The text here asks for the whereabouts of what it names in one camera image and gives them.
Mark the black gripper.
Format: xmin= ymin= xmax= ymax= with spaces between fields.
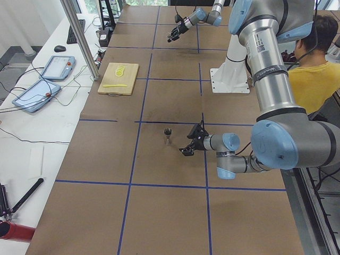
xmin=179 ymin=137 xmax=205 ymax=156
xmin=167 ymin=23 xmax=188 ymax=42

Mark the steel double jigger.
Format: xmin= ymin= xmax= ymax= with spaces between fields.
xmin=164 ymin=128 xmax=172 ymax=146

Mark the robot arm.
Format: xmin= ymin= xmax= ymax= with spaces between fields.
xmin=181 ymin=1 xmax=339 ymax=179
xmin=167 ymin=0 xmax=225 ymax=43

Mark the wooden cutting board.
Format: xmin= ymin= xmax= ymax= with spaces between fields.
xmin=98 ymin=63 xmax=139 ymax=96

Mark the black box device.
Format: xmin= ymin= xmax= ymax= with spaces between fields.
xmin=98 ymin=28 xmax=113 ymax=47

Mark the yellow plastic knife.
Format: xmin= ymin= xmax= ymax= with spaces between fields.
xmin=103 ymin=83 xmax=128 ymax=88

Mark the black keyboard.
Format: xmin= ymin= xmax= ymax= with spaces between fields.
xmin=66 ymin=19 xmax=86 ymax=45

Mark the black computer mouse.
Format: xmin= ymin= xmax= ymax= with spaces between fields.
xmin=54 ymin=45 xmax=66 ymax=53

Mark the far teach pendant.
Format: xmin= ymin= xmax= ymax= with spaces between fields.
xmin=40 ymin=55 xmax=75 ymax=81

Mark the teach pendant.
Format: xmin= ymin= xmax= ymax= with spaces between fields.
xmin=40 ymin=55 xmax=75 ymax=81
xmin=12 ymin=79 xmax=61 ymax=113

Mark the person in yellow shirt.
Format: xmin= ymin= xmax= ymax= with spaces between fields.
xmin=288 ymin=15 xmax=339 ymax=115

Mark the near teach pendant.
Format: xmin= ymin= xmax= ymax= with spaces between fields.
xmin=12 ymin=79 xmax=61 ymax=113

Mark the black tripod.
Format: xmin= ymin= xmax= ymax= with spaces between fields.
xmin=0 ymin=177 xmax=44 ymax=220

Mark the red cylinder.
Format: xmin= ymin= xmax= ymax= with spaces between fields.
xmin=1 ymin=222 xmax=36 ymax=242

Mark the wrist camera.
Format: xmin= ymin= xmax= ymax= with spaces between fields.
xmin=175 ymin=14 xmax=182 ymax=23
xmin=187 ymin=122 xmax=209 ymax=139

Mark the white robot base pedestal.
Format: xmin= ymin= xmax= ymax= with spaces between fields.
xmin=210 ymin=35 xmax=250 ymax=94

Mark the aluminium frame post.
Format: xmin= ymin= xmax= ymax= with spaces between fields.
xmin=60 ymin=0 xmax=99 ymax=81

